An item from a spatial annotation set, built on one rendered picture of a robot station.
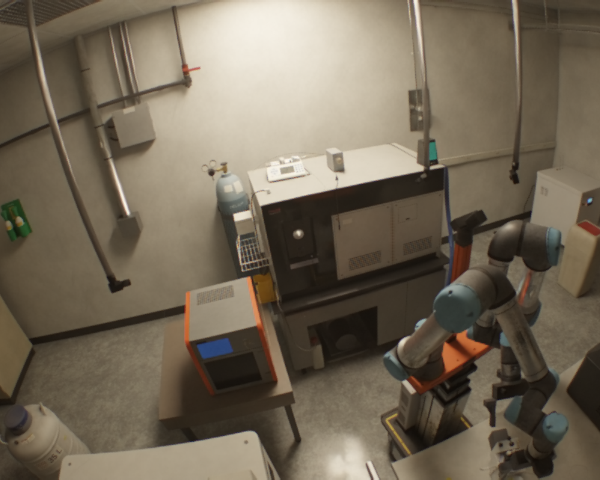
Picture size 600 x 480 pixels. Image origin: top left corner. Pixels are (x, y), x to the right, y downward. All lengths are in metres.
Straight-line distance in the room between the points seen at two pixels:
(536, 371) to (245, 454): 0.81
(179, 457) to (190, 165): 2.49
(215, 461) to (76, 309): 3.27
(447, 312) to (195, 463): 0.70
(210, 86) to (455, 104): 2.35
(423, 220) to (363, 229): 0.44
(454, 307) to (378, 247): 1.47
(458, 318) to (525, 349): 0.27
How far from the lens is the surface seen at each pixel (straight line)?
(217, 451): 0.87
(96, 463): 1.01
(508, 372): 1.26
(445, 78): 3.64
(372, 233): 2.21
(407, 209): 2.27
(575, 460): 1.58
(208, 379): 1.82
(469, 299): 0.86
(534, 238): 1.15
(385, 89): 3.29
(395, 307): 2.57
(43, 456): 2.57
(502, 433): 1.43
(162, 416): 1.96
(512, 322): 1.02
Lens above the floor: 2.18
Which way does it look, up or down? 29 degrees down
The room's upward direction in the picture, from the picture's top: 9 degrees counter-clockwise
